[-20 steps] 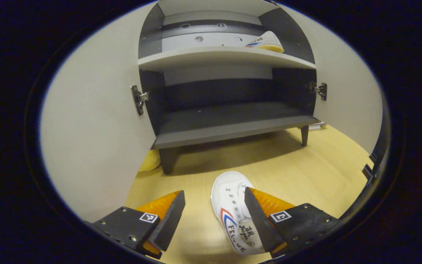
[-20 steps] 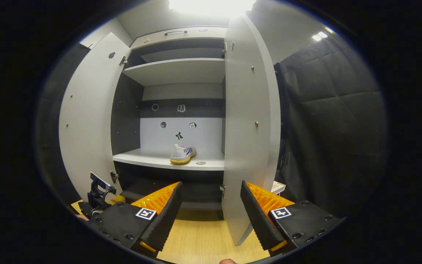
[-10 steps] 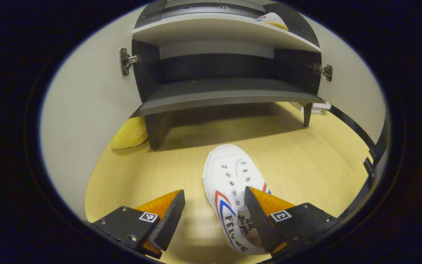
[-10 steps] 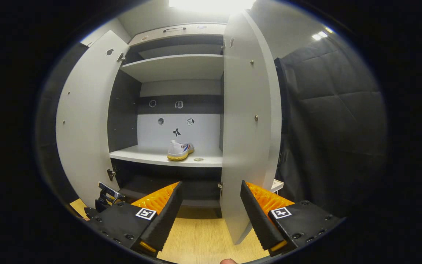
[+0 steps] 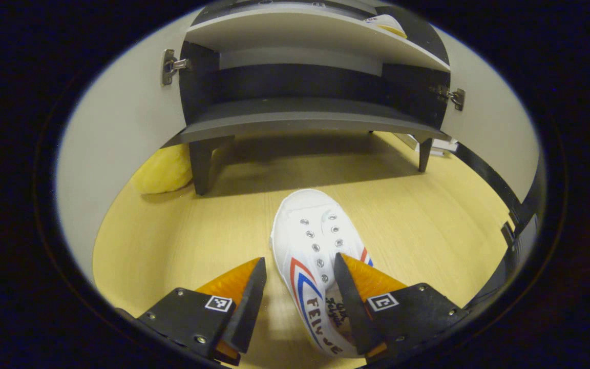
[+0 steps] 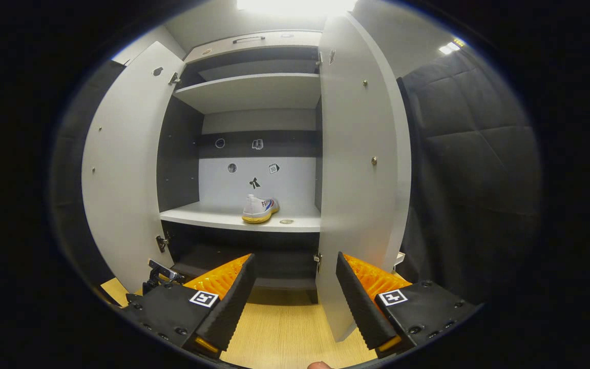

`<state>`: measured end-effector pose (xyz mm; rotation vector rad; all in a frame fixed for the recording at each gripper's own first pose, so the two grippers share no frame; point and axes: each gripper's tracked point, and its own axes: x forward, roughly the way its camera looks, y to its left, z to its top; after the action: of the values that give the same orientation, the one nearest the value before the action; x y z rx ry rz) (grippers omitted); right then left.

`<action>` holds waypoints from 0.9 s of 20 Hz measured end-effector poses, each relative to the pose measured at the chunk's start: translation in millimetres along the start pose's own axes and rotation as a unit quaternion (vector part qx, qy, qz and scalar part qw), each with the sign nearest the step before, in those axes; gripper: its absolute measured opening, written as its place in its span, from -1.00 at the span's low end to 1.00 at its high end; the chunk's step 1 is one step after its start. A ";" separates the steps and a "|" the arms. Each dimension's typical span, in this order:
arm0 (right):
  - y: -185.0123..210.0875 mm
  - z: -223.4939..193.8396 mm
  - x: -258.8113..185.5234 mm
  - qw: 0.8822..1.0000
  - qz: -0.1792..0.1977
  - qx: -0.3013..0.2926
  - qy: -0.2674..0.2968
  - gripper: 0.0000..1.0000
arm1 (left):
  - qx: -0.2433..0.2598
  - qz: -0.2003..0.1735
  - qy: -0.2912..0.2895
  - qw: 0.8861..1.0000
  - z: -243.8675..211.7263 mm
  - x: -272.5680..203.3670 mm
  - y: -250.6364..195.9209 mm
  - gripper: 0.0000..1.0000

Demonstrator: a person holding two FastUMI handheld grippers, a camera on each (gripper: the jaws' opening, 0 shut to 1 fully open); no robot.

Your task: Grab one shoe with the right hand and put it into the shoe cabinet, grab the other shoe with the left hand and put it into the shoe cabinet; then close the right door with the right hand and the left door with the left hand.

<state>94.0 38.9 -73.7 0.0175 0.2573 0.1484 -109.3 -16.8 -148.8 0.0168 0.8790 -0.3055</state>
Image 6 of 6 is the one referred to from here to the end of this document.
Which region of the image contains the small ceiling light panel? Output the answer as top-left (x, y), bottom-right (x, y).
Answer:
top-left (438, 38), bottom-right (467, 56)

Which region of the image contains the white shoe cabinet door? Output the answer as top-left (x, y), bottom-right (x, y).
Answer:
top-left (81, 41), bottom-right (187, 294)
top-left (315, 13), bottom-right (412, 343)

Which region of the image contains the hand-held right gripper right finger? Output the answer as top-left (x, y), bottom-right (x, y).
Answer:
top-left (336, 252), bottom-right (482, 359)

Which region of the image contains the long ceiling light panel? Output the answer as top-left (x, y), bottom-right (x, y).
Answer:
top-left (236, 0), bottom-right (358, 16)

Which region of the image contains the white cabinet drawer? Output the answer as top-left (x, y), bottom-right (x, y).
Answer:
top-left (183, 30), bottom-right (323, 65)

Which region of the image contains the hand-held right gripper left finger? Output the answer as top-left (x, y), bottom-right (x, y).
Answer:
top-left (121, 253), bottom-right (256, 354)

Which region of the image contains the white and grey shoe cabinet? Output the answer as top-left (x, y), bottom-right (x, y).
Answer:
top-left (157, 30), bottom-right (324, 304)

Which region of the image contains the black backdrop cloth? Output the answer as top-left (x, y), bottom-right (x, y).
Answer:
top-left (49, 46), bottom-right (542, 305)

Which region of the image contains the white shoe with yellow sole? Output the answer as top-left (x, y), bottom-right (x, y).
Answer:
top-left (241, 194), bottom-right (281, 224)

